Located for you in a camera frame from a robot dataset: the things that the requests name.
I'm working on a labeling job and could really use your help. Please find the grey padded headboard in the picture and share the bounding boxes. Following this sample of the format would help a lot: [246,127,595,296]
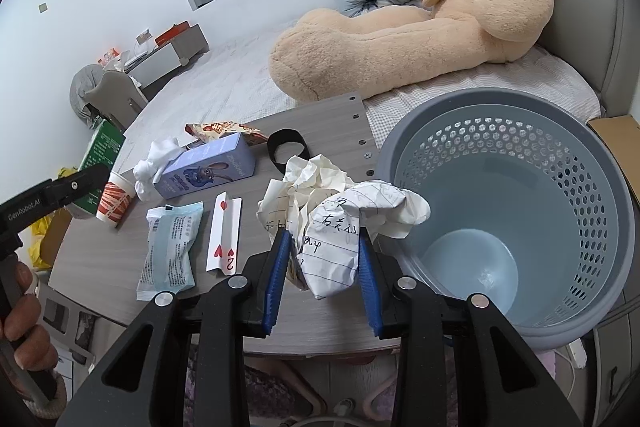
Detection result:
[545,0,640,118]

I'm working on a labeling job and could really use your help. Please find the red flat box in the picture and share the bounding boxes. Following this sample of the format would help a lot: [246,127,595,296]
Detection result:
[154,23,191,46]

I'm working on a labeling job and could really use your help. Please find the grey garment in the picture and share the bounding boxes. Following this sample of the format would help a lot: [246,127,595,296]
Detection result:
[69,64,108,128]

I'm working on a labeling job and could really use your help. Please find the grey upholstered chair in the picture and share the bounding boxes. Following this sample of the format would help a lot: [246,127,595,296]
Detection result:
[82,69,150,132]

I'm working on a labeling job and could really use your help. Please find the white power strip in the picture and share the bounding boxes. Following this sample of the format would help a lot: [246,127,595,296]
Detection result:
[567,339,588,370]

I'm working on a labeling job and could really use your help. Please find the grey perforated plastic basket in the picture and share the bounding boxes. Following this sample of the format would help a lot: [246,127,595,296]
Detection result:
[375,88,636,350]

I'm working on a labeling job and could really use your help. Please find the long purple carton box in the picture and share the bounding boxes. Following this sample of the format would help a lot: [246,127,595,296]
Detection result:
[152,132,257,200]

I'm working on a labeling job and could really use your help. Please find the red and white snack packet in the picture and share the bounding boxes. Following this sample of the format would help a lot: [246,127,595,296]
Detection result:
[185,120,269,146]

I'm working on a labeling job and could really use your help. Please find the brown cardboard box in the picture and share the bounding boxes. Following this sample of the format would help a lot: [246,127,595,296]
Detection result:
[40,207,76,268]

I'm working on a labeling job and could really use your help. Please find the crumpled cream paper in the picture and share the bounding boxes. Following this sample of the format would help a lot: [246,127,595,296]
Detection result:
[256,155,362,258]

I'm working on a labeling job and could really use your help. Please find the person's left hand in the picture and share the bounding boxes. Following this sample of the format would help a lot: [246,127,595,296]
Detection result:
[0,259,60,373]

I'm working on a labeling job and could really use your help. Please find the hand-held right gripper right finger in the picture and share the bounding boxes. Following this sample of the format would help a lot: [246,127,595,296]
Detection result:
[356,229,583,427]

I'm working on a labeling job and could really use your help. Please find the folded hearts playing card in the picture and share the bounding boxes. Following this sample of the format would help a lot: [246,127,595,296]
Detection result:
[206,192,244,277]

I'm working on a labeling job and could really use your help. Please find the large beige teddy bear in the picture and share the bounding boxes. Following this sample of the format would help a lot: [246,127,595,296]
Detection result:
[269,0,556,102]

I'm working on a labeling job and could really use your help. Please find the white and grey desk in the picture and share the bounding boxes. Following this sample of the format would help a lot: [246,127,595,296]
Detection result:
[122,24,211,88]

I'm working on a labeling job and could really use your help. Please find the green carton box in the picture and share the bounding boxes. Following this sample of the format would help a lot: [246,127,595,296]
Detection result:
[70,119,127,220]

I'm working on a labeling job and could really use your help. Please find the white tissue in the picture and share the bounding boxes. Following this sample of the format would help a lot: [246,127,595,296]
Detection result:
[132,137,188,202]

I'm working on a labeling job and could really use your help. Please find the orange striped paper cup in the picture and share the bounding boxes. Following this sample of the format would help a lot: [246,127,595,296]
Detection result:
[95,171,136,224]

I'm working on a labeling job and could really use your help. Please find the black ring band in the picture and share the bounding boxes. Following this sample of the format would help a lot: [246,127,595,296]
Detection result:
[266,128,310,178]

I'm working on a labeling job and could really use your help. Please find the flat brown cardboard piece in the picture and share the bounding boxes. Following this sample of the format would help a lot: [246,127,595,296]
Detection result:
[586,114,640,208]

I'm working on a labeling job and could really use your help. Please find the lined white paper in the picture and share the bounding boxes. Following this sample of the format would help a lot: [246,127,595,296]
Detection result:
[298,181,432,303]

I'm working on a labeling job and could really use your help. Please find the bed with white sheet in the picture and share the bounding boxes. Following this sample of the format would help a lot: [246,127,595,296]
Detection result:
[122,0,603,142]

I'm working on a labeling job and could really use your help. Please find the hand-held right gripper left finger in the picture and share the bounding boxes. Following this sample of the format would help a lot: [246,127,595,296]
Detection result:
[55,229,296,427]

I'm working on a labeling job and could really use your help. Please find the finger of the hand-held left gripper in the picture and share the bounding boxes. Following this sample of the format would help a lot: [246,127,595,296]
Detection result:
[47,164,111,210]

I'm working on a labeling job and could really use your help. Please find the pale blue wipes packet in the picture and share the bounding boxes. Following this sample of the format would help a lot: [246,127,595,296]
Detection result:
[136,202,205,302]

